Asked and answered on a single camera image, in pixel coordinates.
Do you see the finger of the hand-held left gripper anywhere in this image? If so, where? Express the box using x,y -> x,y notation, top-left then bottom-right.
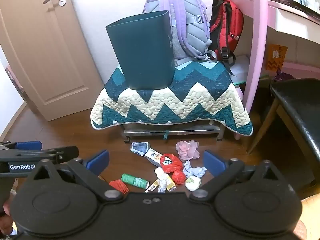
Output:
0,141 -> 43,153
15,146 -> 80,166

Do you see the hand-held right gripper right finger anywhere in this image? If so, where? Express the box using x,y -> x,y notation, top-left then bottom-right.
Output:
189,149 -> 280,203

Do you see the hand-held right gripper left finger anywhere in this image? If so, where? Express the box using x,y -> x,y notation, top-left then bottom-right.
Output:
32,149 -> 123,202

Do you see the pink mesh net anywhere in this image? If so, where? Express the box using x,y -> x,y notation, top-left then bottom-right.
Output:
176,140 -> 200,161

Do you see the green can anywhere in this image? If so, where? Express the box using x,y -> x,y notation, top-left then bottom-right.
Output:
121,173 -> 150,189

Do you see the teal plastic bin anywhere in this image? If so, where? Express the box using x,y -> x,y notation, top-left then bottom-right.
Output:
105,10 -> 175,90

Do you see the person's left hand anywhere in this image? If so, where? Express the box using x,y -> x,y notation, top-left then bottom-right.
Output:
0,197 -> 15,235

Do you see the white green round wad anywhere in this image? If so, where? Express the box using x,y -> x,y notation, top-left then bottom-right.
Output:
185,176 -> 202,192

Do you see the red foam net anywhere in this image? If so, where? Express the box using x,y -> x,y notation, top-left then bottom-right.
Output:
109,179 -> 130,195

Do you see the blue white packet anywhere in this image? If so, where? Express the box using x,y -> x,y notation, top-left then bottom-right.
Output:
130,142 -> 150,155

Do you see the red plastic bag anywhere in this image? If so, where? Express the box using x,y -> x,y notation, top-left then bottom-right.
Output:
160,154 -> 187,185

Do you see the yellow packet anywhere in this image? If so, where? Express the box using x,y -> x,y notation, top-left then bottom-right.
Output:
165,174 -> 177,192

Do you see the white printed carton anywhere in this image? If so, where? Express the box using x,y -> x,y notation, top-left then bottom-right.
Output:
144,148 -> 165,167

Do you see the small stick wrapper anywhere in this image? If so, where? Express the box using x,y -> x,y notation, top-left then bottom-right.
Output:
144,179 -> 160,193

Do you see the teal cream zigzag quilt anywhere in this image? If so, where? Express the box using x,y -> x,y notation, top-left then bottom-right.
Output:
90,61 -> 253,137

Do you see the beige wooden door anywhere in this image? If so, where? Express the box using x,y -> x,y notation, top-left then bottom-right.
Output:
0,0 -> 104,122

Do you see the dark purple bag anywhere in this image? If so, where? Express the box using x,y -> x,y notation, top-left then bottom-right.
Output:
272,69 -> 294,82

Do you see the orange paper packet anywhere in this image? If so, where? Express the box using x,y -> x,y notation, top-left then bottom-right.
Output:
265,44 -> 288,71

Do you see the pink desk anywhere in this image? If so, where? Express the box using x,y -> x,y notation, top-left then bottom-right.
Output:
220,0 -> 320,140

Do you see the purple grey backpack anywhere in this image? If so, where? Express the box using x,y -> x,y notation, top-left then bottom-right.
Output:
142,0 -> 218,67

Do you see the red black backpack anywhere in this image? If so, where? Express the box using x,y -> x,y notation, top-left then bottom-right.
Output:
206,0 -> 244,77

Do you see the metal bench frame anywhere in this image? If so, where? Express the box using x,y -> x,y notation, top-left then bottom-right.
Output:
120,120 -> 225,144

